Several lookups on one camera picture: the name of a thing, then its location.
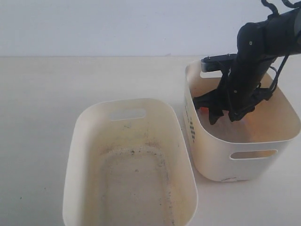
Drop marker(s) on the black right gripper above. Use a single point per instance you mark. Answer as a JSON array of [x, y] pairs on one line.
[[242, 89]]

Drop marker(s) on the orange capped clear tube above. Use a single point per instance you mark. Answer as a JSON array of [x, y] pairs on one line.
[[203, 110]]

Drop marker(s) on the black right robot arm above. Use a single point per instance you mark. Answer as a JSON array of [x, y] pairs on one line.
[[278, 37]]

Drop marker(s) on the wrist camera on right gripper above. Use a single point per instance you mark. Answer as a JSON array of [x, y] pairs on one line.
[[217, 63]]

